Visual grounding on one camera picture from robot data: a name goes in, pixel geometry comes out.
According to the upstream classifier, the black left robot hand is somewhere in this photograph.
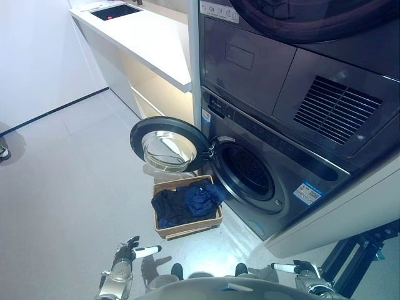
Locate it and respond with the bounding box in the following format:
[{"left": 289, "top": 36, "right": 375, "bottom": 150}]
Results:
[{"left": 113, "top": 236, "right": 163, "bottom": 266}]

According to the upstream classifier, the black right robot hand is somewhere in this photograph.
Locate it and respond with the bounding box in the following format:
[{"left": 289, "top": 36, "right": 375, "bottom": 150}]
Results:
[{"left": 271, "top": 259, "right": 323, "bottom": 281}]

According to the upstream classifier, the bright blue garment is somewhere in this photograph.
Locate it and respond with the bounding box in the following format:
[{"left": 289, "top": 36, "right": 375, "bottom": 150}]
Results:
[{"left": 176, "top": 182, "right": 224, "bottom": 217}]

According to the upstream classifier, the woven wicker laundry basket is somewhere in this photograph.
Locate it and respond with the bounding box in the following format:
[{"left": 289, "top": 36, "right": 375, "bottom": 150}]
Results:
[{"left": 152, "top": 174, "right": 224, "bottom": 241}]

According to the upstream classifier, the grey front-load washing machine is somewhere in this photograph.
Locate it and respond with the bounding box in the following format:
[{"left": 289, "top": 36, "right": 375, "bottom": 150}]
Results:
[{"left": 199, "top": 84, "right": 351, "bottom": 241}]

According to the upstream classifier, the silver right robot leg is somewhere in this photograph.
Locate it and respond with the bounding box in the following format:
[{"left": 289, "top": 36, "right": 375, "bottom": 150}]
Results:
[{"left": 237, "top": 268, "right": 281, "bottom": 284}]

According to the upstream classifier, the black left robot foot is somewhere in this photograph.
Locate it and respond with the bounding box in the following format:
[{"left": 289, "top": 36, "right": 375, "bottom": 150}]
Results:
[{"left": 171, "top": 262, "right": 184, "bottom": 281}]

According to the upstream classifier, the black robot foot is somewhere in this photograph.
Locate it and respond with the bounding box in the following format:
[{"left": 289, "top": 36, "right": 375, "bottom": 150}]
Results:
[
  {"left": 234, "top": 262, "right": 249, "bottom": 278},
  {"left": 171, "top": 262, "right": 184, "bottom": 281}
]

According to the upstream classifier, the black right robot foot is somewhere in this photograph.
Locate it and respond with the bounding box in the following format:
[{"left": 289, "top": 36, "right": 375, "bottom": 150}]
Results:
[{"left": 234, "top": 262, "right": 249, "bottom": 278}]

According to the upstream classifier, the black garment with white print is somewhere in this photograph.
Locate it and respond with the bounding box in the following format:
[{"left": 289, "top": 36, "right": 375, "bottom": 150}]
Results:
[{"left": 151, "top": 188, "right": 217, "bottom": 226}]

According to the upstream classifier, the blue white energy label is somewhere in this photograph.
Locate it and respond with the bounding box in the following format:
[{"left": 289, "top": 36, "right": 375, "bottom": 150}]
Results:
[{"left": 292, "top": 180, "right": 326, "bottom": 206}]

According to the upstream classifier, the grey robot torso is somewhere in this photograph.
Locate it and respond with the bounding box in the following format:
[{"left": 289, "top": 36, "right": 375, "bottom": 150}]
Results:
[{"left": 133, "top": 276, "right": 315, "bottom": 300}]

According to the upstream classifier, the round glass washer door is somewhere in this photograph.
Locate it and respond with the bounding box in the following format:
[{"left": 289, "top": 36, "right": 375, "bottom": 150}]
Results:
[{"left": 129, "top": 116, "right": 209, "bottom": 173}]

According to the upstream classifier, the grey stacked dryer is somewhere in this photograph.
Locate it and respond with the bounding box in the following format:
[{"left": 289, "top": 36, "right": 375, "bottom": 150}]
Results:
[{"left": 197, "top": 0, "right": 400, "bottom": 174}]

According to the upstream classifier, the white counter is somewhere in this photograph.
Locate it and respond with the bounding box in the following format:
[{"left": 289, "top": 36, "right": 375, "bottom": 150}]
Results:
[{"left": 69, "top": 2, "right": 193, "bottom": 126}]

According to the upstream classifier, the black recessed sink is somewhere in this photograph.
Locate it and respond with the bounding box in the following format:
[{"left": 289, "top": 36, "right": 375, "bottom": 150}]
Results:
[{"left": 88, "top": 3, "right": 145, "bottom": 23}]

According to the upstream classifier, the white dryer label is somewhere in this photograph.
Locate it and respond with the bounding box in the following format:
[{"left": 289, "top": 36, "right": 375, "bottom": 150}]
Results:
[{"left": 199, "top": 0, "right": 240, "bottom": 24}]

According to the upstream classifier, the black metal frame stand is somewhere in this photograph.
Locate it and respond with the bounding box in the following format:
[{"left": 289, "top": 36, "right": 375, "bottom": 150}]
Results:
[{"left": 318, "top": 225, "right": 400, "bottom": 298}]

